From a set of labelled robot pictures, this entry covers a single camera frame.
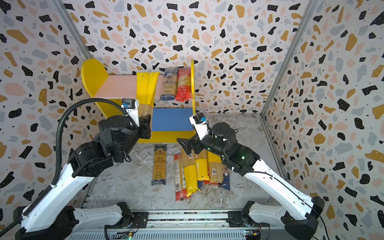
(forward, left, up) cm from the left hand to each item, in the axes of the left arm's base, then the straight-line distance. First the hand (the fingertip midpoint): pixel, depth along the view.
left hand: (144, 113), depth 56 cm
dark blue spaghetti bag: (0, +3, -44) cm, 44 cm away
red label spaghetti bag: (-16, -10, -44) cm, 48 cm away
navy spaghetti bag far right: (-11, -36, -45) cm, 58 cm away
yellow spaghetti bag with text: (+1, -22, -42) cm, 48 cm away
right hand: (-4, -14, -6) cm, 16 cm away
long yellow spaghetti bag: (-11, -15, -41) cm, 44 cm away
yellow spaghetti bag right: (-6, -30, -42) cm, 52 cm away
